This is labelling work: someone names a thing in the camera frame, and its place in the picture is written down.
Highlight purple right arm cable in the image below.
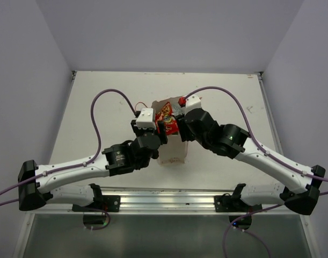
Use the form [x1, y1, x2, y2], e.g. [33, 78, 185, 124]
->
[185, 86, 328, 185]

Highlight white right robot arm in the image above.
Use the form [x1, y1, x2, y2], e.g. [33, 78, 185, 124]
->
[176, 108, 325, 215]

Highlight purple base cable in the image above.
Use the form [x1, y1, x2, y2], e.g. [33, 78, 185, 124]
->
[222, 189, 328, 258]
[83, 209, 112, 231]

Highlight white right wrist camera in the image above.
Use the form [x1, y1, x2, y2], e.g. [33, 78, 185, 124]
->
[178, 94, 201, 113]

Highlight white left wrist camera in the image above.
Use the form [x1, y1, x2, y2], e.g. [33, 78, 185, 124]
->
[136, 107, 156, 129]

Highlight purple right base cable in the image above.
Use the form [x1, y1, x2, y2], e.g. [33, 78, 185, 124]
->
[222, 189, 328, 258]

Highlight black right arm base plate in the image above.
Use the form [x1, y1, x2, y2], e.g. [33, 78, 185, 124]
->
[214, 193, 263, 213]

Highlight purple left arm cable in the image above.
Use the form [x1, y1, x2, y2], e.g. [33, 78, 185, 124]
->
[0, 89, 139, 201]

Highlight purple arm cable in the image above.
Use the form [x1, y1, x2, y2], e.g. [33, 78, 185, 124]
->
[0, 89, 139, 201]
[185, 86, 328, 185]

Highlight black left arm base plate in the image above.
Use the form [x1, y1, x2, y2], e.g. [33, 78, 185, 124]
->
[72, 195, 121, 213]

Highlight aluminium mounting rail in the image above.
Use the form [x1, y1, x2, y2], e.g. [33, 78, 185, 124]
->
[26, 189, 287, 216]

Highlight small silver snack packet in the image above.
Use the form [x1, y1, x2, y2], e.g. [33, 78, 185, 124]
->
[171, 103, 184, 117]

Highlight beige paper bag orange handles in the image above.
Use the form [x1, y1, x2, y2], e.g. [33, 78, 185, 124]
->
[134, 96, 190, 166]

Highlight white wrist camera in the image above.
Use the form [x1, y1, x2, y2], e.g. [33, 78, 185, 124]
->
[136, 107, 156, 129]
[178, 94, 201, 113]

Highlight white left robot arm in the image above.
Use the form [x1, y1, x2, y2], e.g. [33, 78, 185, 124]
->
[18, 120, 167, 211]

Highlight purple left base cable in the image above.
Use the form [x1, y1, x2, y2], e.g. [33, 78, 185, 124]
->
[83, 209, 112, 231]

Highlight small red snack packet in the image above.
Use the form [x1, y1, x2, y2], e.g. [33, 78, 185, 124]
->
[155, 102, 179, 135]

